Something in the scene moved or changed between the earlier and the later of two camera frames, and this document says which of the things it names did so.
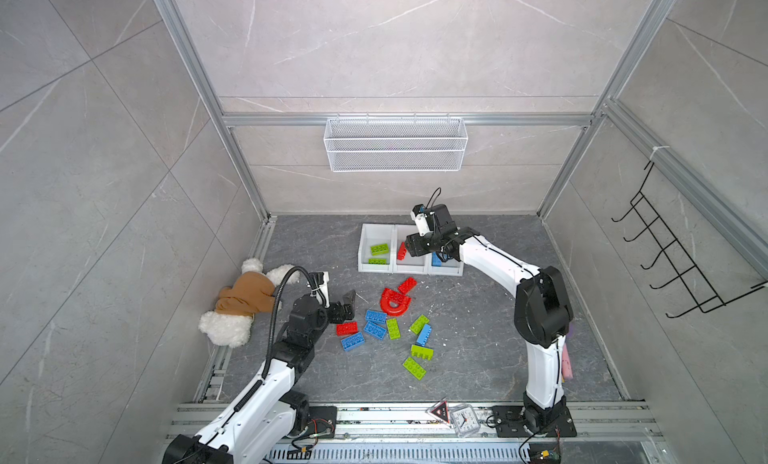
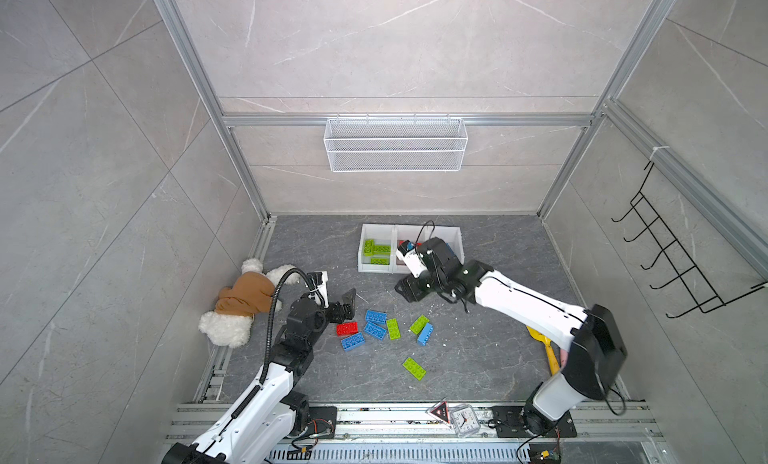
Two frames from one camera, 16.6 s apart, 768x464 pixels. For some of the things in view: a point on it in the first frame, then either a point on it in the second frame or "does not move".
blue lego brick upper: (376, 316) does not move
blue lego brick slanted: (424, 334) does not move
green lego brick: (418, 324) does not move
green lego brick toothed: (422, 352) -> (368, 247)
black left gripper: (339, 316) does not move
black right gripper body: (428, 243) -> (419, 286)
